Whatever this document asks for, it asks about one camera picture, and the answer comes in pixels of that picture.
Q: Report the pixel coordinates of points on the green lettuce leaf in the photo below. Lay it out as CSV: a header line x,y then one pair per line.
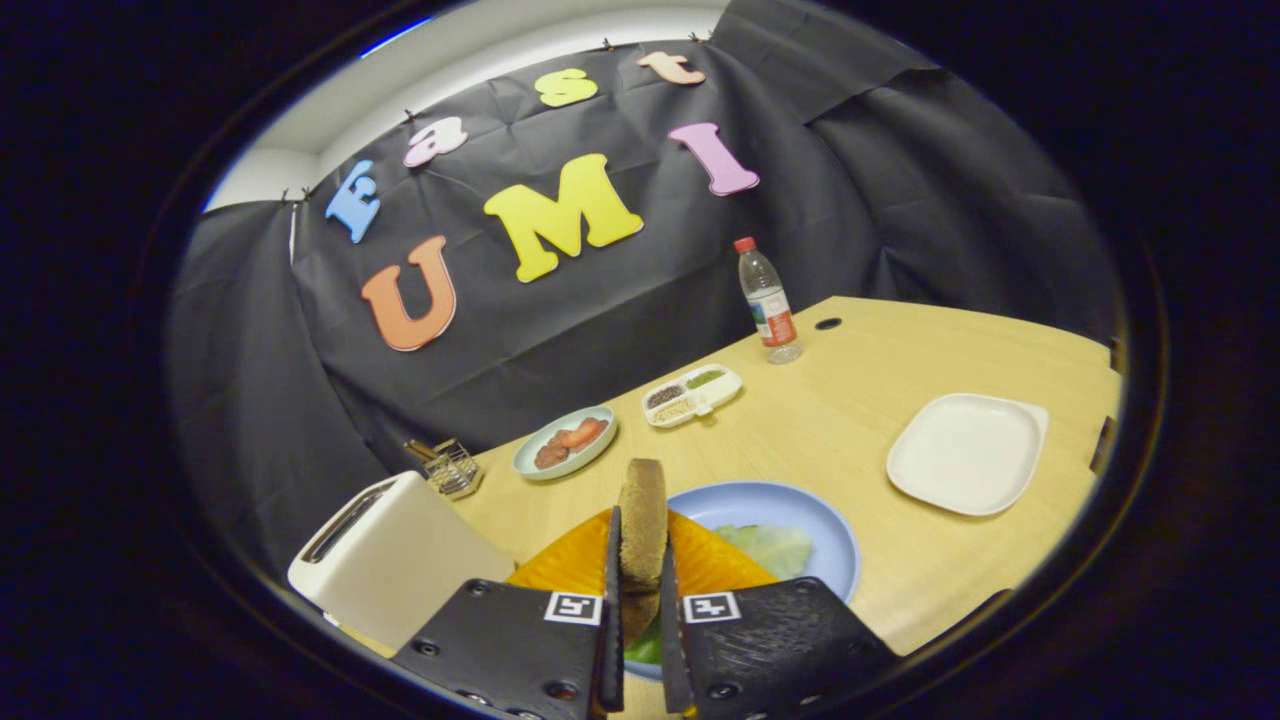
x,y
775,550

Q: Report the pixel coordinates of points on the white divided condiment tray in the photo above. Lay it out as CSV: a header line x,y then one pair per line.
x,y
715,395

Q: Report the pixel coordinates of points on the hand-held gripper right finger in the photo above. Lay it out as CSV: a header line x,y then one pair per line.
x,y
672,640

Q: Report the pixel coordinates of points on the brown bread slice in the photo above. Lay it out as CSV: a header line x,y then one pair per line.
x,y
642,520

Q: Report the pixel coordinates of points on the white toaster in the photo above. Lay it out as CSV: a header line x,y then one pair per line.
x,y
410,560

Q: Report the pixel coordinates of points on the white square plate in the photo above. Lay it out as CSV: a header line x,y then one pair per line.
x,y
965,455

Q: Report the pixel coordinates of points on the red tomato slice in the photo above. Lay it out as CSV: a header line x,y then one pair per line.
x,y
585,433

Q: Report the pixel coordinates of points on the pale green round plate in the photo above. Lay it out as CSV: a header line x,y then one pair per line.
x,y
525,460

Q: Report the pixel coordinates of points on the clear red-capped water bottle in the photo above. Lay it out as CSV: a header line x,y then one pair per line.
x,y
770,310

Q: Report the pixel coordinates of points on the brown meat slice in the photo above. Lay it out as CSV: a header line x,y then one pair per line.
x,y
550,455

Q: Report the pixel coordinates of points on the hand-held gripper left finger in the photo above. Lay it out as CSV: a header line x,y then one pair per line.
x,y
614,560

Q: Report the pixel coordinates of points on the light blue round plate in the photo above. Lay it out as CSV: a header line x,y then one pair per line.
x,y
760,505

